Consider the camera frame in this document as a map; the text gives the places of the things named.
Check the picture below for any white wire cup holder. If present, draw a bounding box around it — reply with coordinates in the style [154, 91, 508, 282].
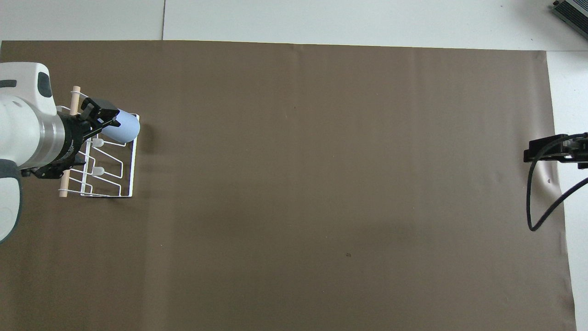
[57, 86, 141, 199]

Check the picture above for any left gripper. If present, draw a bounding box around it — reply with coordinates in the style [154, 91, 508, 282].
[20, 97, 121, 180]

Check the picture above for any black cable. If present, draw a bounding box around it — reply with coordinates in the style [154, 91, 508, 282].
[526, 134, 588, 232]

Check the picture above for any grey ribbed metal box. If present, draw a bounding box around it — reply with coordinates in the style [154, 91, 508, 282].
[552, 0, 588, 27]

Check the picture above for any light blue cup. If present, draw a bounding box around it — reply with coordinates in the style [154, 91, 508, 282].
[101, 108, 141, 143]

